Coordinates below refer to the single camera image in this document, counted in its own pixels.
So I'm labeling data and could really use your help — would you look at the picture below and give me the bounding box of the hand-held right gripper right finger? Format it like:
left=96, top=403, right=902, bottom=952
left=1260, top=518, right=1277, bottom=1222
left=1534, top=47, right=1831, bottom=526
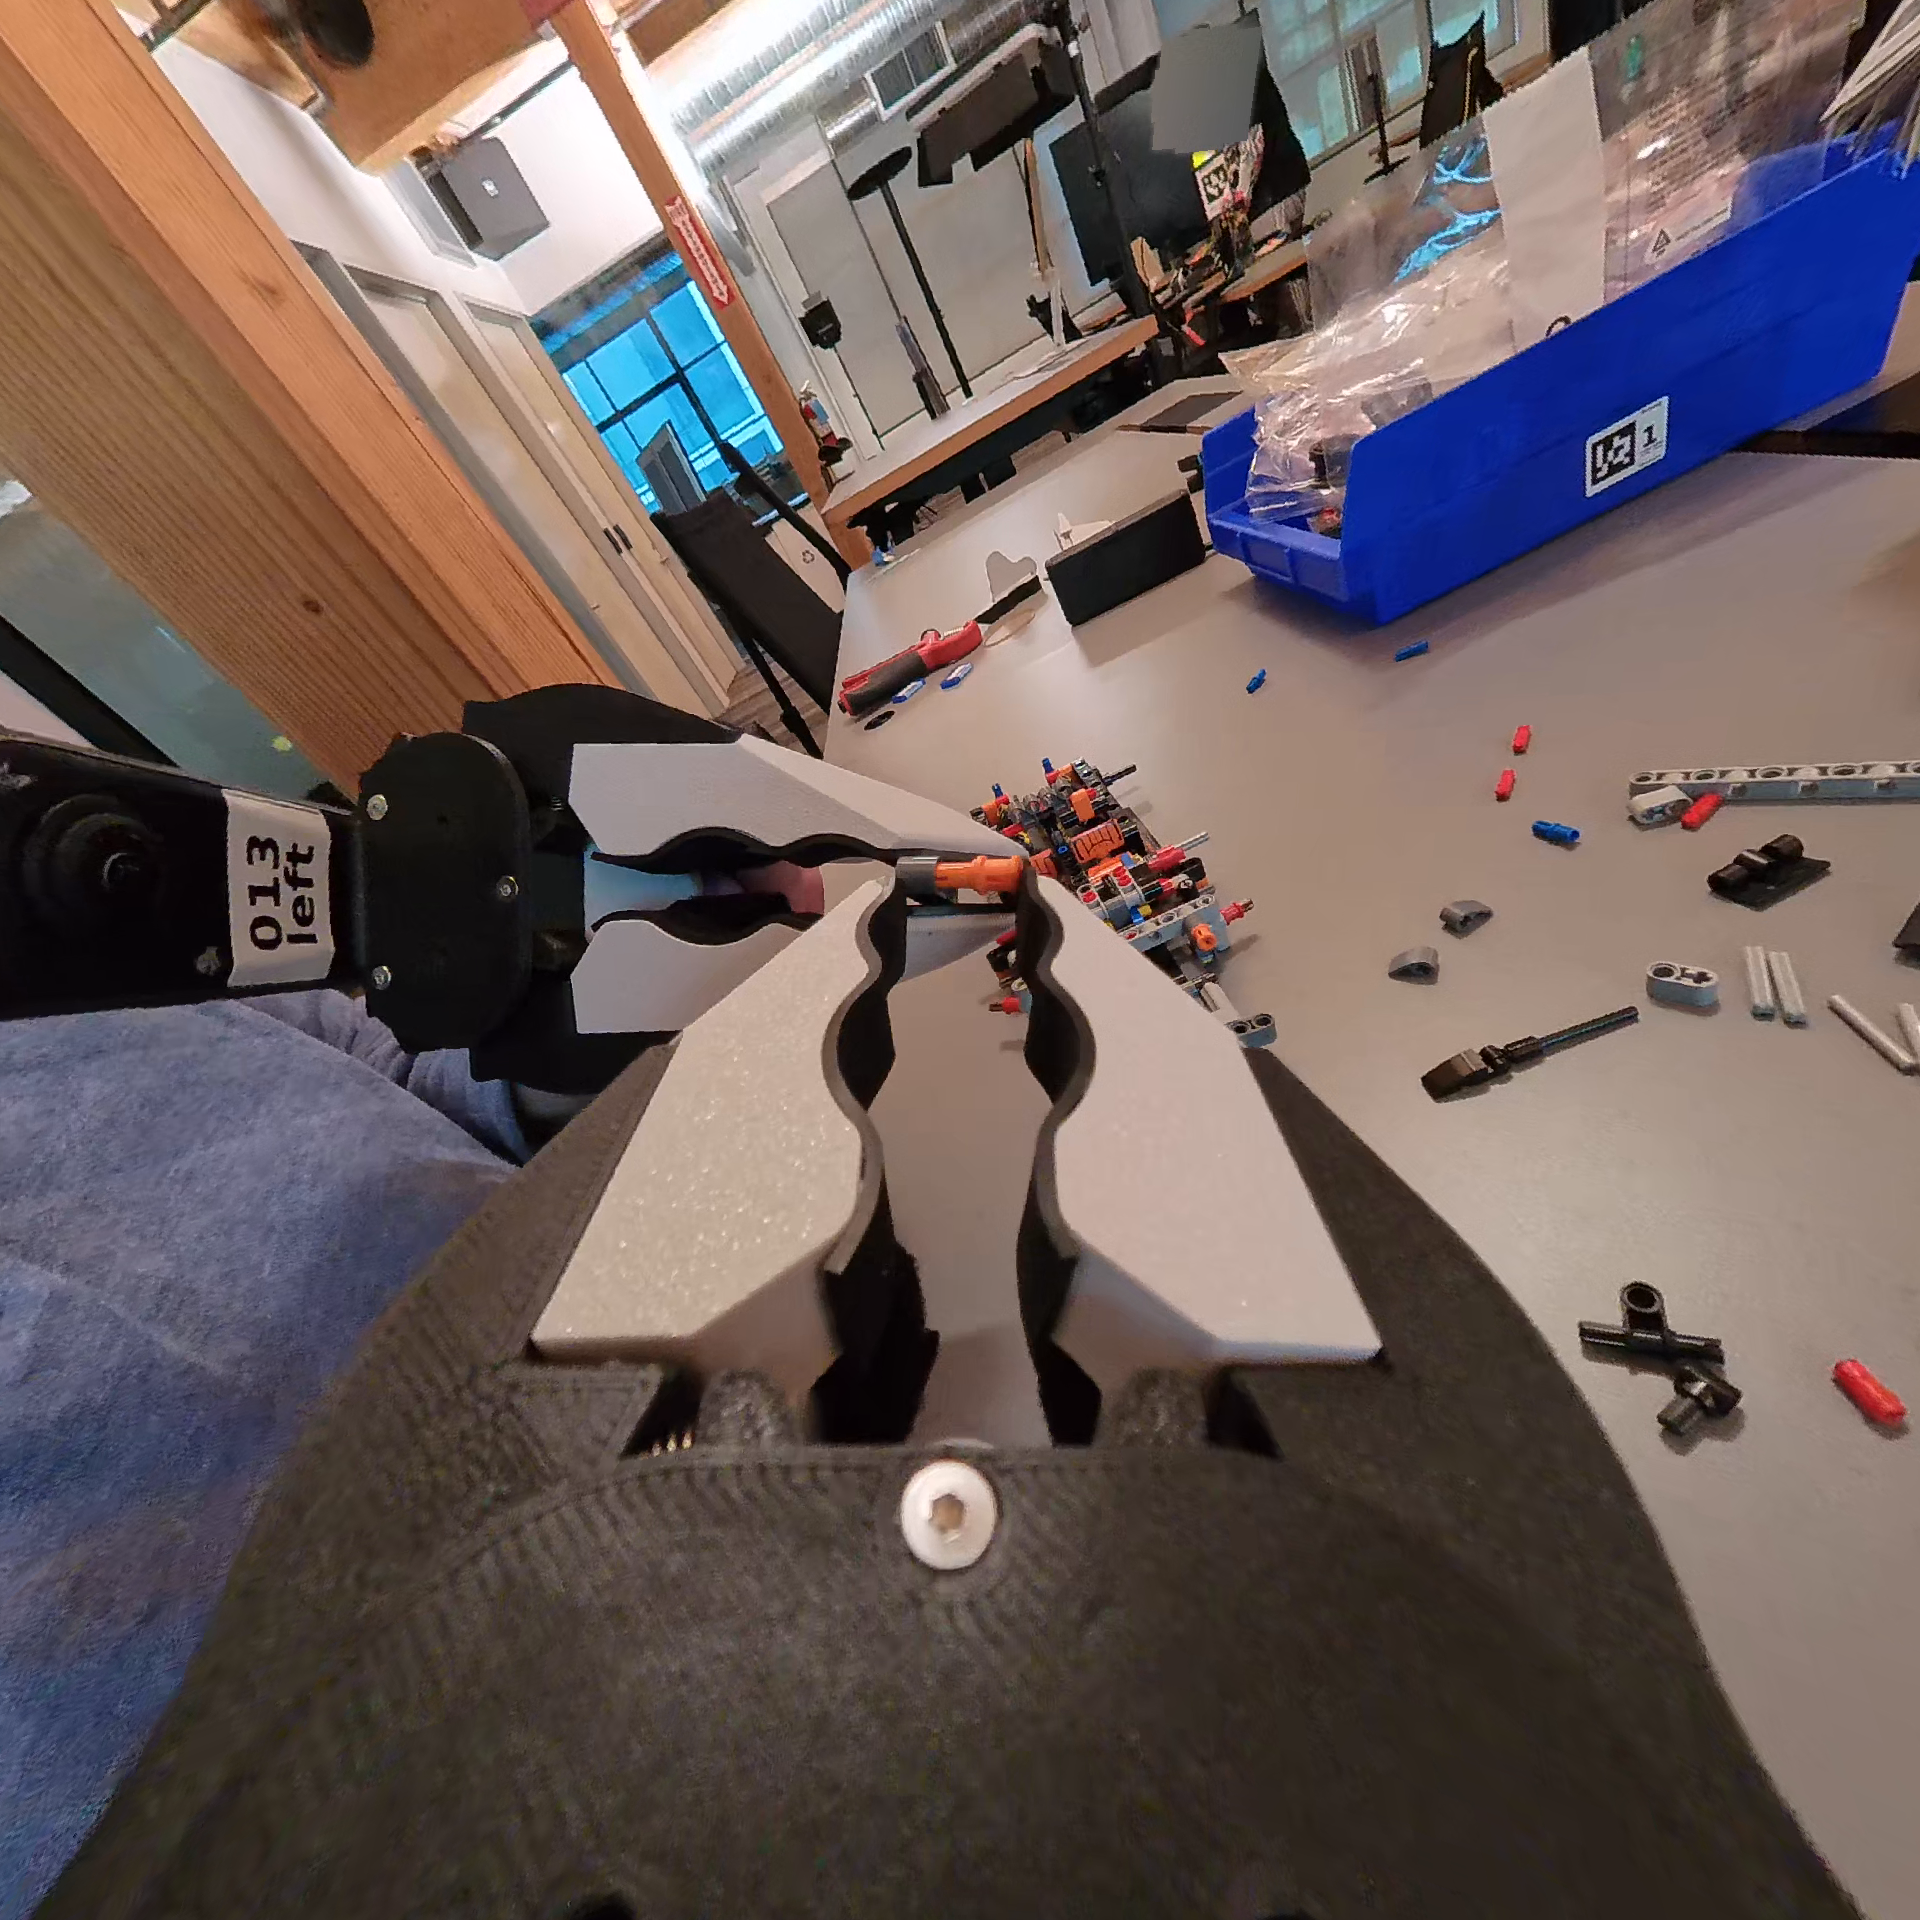
left=1012, top=871, right=1382, bottom=1445

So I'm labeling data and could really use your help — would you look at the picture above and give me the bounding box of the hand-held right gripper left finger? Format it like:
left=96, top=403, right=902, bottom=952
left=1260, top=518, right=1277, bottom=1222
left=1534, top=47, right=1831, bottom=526
left=533, top=878, right=935, bottom=1445

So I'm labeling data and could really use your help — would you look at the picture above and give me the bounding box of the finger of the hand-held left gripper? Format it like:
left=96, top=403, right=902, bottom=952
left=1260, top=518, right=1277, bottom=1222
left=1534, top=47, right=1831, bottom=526
left=573, top=897, right=856, bottom=1040
left=568, top=737, right=1033, bottom=904

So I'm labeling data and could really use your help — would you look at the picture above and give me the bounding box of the lego car build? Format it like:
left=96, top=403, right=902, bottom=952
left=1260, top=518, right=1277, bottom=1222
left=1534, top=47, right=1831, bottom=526
left=970, top=757, right=1260, bottom=1015

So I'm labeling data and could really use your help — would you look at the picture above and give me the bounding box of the black lego axle piece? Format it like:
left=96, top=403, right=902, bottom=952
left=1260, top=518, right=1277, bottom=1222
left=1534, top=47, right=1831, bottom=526
left=1420, top=1006, right=1641, bottom=1103

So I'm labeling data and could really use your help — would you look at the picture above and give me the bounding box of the black lego cross connector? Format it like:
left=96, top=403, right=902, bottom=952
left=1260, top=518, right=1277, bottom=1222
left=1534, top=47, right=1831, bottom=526
left=1576, top=1280, right=1728, bottom=1369

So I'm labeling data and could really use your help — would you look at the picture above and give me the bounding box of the black lego hinge piece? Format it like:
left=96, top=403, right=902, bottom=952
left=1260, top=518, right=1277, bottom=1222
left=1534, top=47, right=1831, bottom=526
left=1708, top=835, right=1832, bottom=907

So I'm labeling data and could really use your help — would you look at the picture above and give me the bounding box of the long grey lego beam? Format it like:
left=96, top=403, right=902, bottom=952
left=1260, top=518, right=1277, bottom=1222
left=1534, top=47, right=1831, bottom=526
left=1630, top=757, right=1920, bottom=806

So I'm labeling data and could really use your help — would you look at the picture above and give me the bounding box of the person's left hand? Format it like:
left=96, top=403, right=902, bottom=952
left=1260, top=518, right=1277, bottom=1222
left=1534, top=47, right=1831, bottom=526
left=407, top=1046, right=538, bottom=1165

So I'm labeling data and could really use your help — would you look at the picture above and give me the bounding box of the black folding chair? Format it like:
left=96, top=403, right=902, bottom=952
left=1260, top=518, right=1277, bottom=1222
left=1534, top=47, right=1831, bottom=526
left=648, top=434, right=852, bottom=759

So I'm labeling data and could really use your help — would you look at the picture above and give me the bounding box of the blue lit window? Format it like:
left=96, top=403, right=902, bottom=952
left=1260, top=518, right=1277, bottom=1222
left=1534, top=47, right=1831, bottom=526
left=537, top=278, right=767, bottom=520

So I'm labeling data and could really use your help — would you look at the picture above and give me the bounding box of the black box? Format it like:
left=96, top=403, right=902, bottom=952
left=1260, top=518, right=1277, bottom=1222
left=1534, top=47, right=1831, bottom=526
left=1045, top=490, right=1212, bottom=630

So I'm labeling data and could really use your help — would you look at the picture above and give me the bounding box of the long wooden table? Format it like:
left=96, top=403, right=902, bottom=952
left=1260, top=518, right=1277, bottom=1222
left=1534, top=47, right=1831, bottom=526
left=820, top=312, right=1168, bottom=530

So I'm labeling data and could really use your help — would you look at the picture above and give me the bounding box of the black light stand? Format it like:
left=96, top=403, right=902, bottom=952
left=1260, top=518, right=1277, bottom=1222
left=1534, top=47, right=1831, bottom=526
left=842, top=144, right=981, bottom=426

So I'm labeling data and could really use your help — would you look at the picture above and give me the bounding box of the clear plastic bag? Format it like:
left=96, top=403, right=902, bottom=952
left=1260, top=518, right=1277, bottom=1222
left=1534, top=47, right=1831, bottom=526
left=1591, top=0, right=1839, bottom=303
left=1241, top=128, right=1501, bottom=530

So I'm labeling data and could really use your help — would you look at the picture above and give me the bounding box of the black softbox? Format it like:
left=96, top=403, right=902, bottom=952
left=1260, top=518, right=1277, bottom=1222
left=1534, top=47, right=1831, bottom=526
left=912, top=27, right=1086, bottom=192

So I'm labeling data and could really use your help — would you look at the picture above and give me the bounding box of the blue storage bin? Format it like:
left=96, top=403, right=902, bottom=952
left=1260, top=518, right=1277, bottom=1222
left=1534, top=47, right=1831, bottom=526
left=1204, top=142, right=1920, bottom=627

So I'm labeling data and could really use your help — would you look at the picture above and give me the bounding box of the white paper bag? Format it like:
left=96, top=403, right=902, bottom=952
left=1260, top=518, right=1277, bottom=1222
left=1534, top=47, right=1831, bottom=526
left=1480, top=47, right=1613, bottom=355

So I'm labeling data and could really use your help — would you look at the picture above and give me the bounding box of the stack of booklets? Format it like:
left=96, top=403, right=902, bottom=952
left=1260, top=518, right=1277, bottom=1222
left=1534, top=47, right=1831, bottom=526
left=1822, top=0, right=1920, bottom=137

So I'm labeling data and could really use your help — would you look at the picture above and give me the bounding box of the red handled tool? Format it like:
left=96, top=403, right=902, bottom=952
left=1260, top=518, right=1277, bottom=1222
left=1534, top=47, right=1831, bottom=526
left=834, top=619, right=984, bottom=720

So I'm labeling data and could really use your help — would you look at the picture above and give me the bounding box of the wooden post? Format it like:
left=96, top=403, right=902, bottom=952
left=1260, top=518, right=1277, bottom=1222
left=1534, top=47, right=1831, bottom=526
left=554, top=0, right=830, bottom=520

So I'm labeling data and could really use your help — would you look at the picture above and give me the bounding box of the black wall speaker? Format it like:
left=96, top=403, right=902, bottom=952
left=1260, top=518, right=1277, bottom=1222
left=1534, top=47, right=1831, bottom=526
left=423, top=136, right=553, bottom=257

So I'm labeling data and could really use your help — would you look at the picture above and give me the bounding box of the silver air duct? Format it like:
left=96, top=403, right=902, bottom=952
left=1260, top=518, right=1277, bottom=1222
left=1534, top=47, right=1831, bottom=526
left=660, top=0, right=1050, bottom=144

